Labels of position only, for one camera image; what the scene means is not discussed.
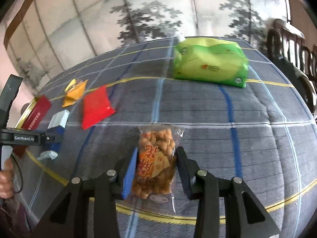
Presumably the red snack packet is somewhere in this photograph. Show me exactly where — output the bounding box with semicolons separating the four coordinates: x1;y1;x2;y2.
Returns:
81;85;116;130

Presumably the clear peanut packet orange label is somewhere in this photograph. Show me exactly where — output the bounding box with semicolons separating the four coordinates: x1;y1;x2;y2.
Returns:
135;125;185;215

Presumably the blue and white packet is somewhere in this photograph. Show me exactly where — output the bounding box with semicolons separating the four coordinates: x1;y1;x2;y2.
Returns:
47;110;70;129

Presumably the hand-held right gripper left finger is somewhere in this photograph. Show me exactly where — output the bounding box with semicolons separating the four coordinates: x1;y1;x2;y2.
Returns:
32;147;138;238

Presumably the person's left forearm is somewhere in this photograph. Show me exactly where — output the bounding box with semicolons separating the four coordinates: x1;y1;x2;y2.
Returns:
0;198;32;238

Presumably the navy snack packet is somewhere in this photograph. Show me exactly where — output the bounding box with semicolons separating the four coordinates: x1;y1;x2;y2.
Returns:
46;128;62;152

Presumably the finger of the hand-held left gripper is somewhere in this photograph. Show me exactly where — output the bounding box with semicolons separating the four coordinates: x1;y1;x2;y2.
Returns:
0;74;23;129

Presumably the orange snack packet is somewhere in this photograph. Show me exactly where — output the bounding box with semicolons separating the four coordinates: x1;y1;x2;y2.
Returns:
62;80;89;108

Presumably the black cable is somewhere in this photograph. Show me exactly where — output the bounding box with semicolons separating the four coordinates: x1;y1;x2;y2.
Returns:
10;154;23;194

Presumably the dark wooden chair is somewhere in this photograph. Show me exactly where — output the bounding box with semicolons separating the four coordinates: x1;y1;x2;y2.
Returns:
266;18;306;63
296;42;317;119

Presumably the yellow snack packet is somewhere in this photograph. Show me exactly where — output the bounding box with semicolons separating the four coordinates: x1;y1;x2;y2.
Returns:
65;79;78;92

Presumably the painted folding screen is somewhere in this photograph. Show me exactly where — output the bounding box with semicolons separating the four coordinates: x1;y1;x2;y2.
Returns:
4;0;291;97

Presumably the green tissue pack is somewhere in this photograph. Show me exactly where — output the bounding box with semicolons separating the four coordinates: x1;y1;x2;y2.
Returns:
173;33;249;89

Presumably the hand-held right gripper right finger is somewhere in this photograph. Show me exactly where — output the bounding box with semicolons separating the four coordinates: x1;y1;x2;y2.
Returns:
175;146;281;238

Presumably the light blue candy packet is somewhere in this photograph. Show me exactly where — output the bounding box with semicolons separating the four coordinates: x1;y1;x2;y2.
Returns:
37;150;58;161

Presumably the blue plaid tablecloth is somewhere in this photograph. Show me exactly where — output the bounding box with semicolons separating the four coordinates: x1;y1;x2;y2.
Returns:
13;37;317;238

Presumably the person's left hand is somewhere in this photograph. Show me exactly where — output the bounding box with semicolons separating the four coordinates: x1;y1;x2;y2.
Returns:
0;159;15;200

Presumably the red and gold tin box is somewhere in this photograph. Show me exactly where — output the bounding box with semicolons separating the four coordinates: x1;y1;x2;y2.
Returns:
13;95;52;158

